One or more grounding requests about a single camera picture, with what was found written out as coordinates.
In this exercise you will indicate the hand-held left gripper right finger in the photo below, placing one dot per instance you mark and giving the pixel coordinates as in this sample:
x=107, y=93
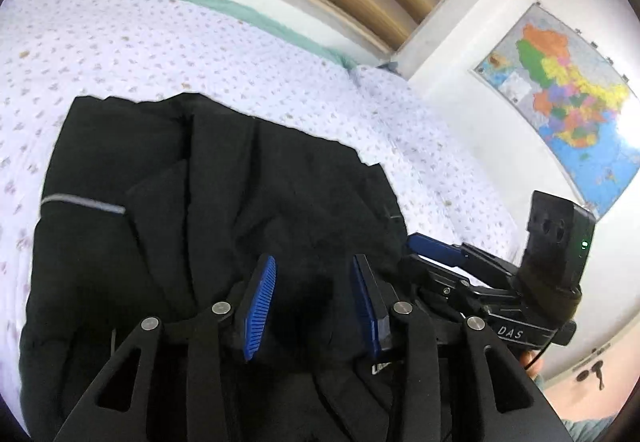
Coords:
x=367, y=307

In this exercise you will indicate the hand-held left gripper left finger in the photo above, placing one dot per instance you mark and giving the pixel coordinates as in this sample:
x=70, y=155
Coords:
x=257, y=307

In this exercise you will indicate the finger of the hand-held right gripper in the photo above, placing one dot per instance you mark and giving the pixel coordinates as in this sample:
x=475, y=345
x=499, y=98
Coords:
x=432, y=246
x=425, y=277

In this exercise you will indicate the black hooded jacket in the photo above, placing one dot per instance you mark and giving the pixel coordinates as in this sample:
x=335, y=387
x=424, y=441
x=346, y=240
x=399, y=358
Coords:
x=200, y=197

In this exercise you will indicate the small grey object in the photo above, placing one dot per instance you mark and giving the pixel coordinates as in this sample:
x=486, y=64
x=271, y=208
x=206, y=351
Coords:
x=389, y=67

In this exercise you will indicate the floral white bed sheet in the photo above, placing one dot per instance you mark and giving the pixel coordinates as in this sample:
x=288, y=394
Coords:
x=200, y=52

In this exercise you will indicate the black wall hook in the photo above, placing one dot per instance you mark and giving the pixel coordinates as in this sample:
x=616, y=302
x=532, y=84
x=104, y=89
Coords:
x=595, y=372

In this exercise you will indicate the colourful wall map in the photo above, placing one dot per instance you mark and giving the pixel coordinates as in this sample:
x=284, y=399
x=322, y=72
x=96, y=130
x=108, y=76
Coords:
x=575, y=107

